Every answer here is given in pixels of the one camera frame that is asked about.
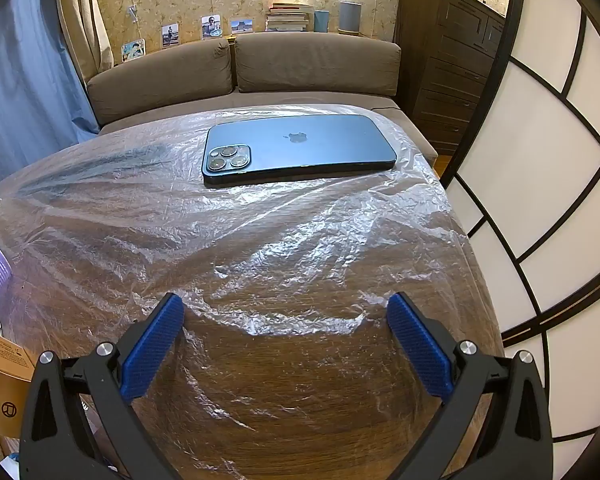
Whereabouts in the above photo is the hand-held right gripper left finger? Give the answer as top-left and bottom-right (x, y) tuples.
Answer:
(19, 292), (203, 480)

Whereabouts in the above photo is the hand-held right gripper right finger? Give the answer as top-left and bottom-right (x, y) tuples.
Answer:
(386, 292), (553, 480)

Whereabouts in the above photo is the brown cardboard box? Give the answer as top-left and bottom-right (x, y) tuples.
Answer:
(0, 325), (40, 443)

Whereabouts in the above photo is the clear plastic table cover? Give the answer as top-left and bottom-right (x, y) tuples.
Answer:
(0, 102), (506, 480)

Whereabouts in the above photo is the white paper sliding door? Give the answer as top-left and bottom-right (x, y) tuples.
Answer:
(440, 0), (600, 461)

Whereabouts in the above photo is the blue smartphone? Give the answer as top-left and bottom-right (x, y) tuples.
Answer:
(201, 114), (398, 188)

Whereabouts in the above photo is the brown sofa back cushion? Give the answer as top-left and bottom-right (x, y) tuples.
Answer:
(86, 39), (233, 128)
(234, 32), (402, 98)

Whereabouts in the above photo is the brown sofa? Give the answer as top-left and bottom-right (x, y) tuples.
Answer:
(85, 32), (438, 168)

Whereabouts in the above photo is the blue curtain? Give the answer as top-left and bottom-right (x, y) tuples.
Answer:
(0, 0), (101, 186)

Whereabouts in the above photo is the dark wooden dresser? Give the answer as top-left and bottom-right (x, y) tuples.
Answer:
(394, 0), (506, 156)

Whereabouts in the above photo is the beige patterned curtain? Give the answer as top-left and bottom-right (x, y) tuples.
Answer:
(55, 0), (116, 83)

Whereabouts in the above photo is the grey cylinder speaker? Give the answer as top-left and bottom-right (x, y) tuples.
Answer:
(339, 1), (362, 36)

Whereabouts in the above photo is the stack of books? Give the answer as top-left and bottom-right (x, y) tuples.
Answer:
(265, 2), (315, 32)

